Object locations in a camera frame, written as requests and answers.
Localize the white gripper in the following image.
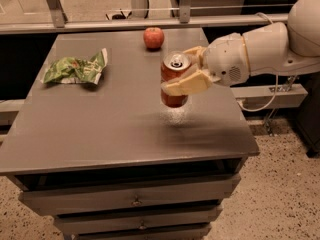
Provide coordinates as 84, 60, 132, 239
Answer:
161, 33, 249, 96

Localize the red coke can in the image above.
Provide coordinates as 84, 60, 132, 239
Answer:
160, 50, 193, 109

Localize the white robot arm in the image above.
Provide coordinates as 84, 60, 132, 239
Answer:
161, 0, 320, 96

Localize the green jalapeno chip bag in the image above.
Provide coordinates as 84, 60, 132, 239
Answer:
43, 48, 108, 85

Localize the grey metal railing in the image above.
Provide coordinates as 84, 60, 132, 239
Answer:
0, 0, 297, 35

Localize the red apple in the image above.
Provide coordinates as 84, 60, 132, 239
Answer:
143, 27, 164, 49

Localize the grey drawer cabinet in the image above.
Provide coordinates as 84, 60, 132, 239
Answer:
0, 27, 261, 240

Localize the bottom grey drawer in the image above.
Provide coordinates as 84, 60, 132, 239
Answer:
77, 223, 211, 240

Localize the grey drawer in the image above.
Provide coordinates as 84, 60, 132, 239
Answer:
19, 174, 241, 215
54, 205, 222, 234
77, 223, 211, 240

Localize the middle grey drawer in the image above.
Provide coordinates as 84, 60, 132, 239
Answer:
54, 205, 222, 234

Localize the top grey drawer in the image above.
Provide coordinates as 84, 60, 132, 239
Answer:
19, 174, 241, 215

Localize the white cable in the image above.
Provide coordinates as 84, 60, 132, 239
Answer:
237, 11, 281, 113

